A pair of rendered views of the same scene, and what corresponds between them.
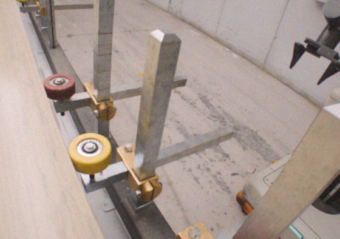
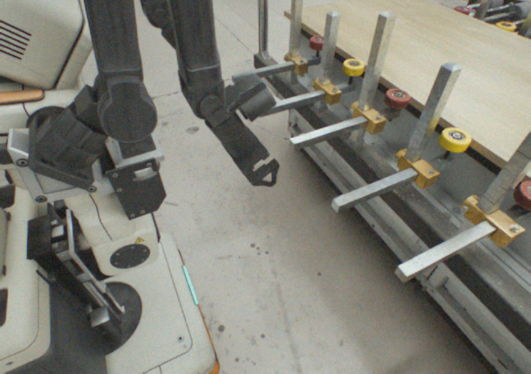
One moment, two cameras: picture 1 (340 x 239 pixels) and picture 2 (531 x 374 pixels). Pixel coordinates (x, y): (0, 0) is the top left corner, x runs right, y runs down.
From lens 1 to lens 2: 123 cm
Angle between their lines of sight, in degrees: 96
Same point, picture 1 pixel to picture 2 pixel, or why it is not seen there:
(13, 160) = (494, 129)
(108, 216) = not seen: hidden behind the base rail
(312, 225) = (163, 271)
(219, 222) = (250, 345)
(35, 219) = (457, 108)
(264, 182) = (192, 341)
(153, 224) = (386, 172)
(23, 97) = not seen: outside the picture
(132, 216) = not seen: hidden behind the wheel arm
